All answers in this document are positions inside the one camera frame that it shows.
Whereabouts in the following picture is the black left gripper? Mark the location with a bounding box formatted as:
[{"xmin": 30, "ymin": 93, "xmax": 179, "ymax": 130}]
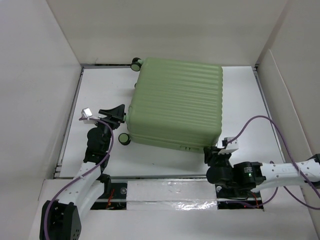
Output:
[{"xmin": 93, "ymin": 105, "xmax": 124, "ymax": 152}]

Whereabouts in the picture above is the green hard-shell suitcase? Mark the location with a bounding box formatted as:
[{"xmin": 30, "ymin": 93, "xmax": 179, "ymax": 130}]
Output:
[{"xmin": 125, "ymin": 57, "xmax": 223, "ymax": 152}]

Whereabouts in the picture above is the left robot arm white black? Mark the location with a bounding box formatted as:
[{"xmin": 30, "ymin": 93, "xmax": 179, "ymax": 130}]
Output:
[{"xmin": 39, "ymin": 104, "xmax": 126, "ymax": 240}]

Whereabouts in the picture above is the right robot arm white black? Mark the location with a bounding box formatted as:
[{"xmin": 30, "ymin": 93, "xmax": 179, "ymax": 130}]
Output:
[{"xmin": 203, "ymin": 146, "xmax": 320, "ymax": 197}]

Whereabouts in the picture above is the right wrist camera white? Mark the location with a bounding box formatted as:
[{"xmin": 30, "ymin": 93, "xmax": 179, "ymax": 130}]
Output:
[{"xmin": 219, "ymin": 137, "xmax": 239, "ymax": 154}]

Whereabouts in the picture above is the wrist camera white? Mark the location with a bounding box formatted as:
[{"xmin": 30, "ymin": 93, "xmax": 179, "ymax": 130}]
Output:
[
  {"xmin": 79, "ymin": 107, "xmax": 96, "ymax": 125},
  {"xmin": 219, "ymin": 137, "xmax": 239, "ymax": 154}
]

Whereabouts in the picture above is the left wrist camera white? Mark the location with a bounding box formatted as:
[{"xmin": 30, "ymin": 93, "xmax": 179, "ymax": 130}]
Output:
[{"xmin": 79, "ymin": 107, "xmax": 96, "ymax": 125}]

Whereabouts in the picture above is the metal base rail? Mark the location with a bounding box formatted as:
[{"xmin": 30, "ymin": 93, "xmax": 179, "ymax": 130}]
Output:
[{"xmin": 33, "ymin": 174, "xmax": 266, "ymax": 212}]

